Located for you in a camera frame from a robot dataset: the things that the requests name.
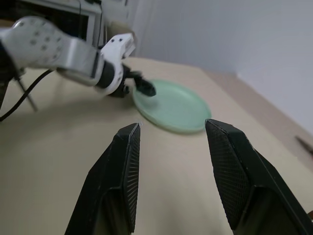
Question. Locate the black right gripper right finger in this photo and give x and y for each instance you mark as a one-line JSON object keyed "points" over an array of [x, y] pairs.
{"points": [[244, 186]]}

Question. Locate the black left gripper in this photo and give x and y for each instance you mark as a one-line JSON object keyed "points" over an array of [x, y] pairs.
{"points": [[125, 82]]}

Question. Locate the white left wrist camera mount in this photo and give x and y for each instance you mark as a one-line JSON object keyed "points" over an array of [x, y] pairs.
{"points": [[115, 47]]}

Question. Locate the white framed dark cabinet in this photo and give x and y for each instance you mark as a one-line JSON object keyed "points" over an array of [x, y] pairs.
{"points": [[73, 22]]}

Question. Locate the light green round plate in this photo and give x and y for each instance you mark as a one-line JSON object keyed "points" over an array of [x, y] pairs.
{"points": [[176, 107]]}

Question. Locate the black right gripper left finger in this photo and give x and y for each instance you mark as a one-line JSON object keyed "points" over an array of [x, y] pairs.
{"points": [[115, 176]]}

